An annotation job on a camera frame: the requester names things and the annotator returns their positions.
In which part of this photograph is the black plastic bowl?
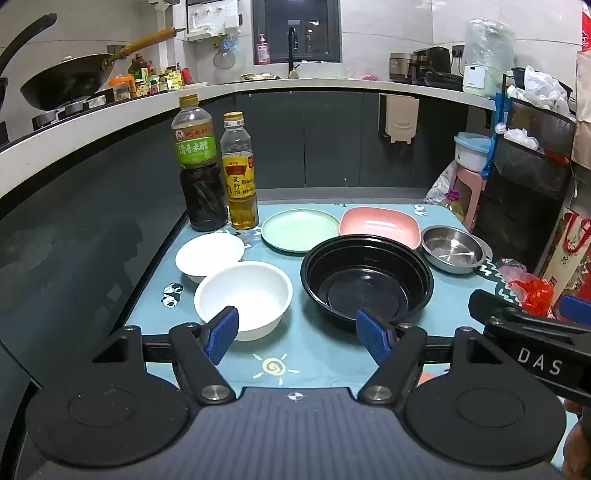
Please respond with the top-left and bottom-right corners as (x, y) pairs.
(300, 234), (435, 330)

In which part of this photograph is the yellow oil bottle red label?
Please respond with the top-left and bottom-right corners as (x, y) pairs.
(220, 112), (260, 230)

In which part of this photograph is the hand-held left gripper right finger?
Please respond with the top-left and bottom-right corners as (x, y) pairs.
(355, 308), (497, 403)

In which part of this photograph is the blue printed tablecloth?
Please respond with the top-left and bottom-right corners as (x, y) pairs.
(124, 200), (568, 460)

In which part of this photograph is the stainless steel bowl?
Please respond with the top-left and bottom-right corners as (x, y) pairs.
(421, 225), (486, 275)

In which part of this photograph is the beige hanging trash bin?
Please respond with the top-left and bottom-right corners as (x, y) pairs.
(379, 93), (420, 145)

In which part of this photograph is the white container blue lid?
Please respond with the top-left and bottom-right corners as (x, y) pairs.
(453, 132), (493, 171)

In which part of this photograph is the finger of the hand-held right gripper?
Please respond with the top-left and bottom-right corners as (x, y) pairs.
(558, 294), (591, 325)
(468, 289), (514, 325)

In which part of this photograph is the pink square bowl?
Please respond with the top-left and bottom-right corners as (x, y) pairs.
(339, 206), (421, 250)

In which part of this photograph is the dark window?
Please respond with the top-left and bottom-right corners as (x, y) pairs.
(252, 0), (341, 65)

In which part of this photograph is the floral bag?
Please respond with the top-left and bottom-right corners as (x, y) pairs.
(424, 164), (462, 207)

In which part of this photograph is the row of condiment bottles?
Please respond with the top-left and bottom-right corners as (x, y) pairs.
(109, 53), (195, 101)

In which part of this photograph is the dark vinegar bottle green label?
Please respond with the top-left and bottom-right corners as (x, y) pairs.
(171, 93), (229, 232)

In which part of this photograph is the large white bowl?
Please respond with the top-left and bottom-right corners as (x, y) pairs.
(194, 261), (294, 342)

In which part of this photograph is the white appliance with plastic cover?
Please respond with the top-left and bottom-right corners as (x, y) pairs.
(462, 18), (516, 98)

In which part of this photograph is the gas stove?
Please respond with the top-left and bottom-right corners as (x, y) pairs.
(0, 87), (116, 145)

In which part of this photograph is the black kitchen faucet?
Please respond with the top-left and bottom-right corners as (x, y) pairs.
(287, 27), (302, 79)

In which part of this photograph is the person's right hand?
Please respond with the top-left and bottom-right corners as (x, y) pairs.
(561, 399), (591, 480)

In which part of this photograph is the silver rice cooker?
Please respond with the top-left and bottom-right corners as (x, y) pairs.
(389, 52), (419, 84)

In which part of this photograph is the small white bowl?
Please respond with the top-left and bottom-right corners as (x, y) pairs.
(174, 232), (245, 284)

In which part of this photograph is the hanging clear plastic item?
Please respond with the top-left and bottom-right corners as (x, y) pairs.
(212, 36), (239, 71)

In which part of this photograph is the white wall-mounted appliance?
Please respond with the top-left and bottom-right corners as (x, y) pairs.
(185, 0), (243, 43)

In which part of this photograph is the black air fryer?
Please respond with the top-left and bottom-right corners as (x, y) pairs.
(413, 46), (451, 75)

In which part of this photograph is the small white plastic bag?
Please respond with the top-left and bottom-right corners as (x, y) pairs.
(503, 127), (542, 151)

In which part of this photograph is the green round plate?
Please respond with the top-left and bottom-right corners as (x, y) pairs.
(261, 209), (341, 254)

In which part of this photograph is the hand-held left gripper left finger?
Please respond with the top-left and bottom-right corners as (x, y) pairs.
(92, 306), (240, 406)

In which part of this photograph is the large oil bottle on floor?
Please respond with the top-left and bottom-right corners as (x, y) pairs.
(441, 189), (465, 223)

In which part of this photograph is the white kitchen countertop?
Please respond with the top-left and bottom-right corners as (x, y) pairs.
(0, 76), (509, 199)

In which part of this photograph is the black mesh rack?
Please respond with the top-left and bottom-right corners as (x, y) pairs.
(475, 67), (579, 274)

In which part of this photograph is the red paper bag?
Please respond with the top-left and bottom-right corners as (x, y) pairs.
(538, 205), (591, 306)

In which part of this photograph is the black wok wooden handle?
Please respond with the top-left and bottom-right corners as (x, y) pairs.
(21, 27), (186, 112)

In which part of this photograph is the red plastic bag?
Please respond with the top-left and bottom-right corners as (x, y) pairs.
(496, 257), (556, 319)

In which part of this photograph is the pink plastic stool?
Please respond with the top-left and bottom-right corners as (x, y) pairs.
(455, 165), (486, 232)

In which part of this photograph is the black griddle pan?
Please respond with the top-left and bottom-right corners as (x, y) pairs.
(422, 69), (465, 92)

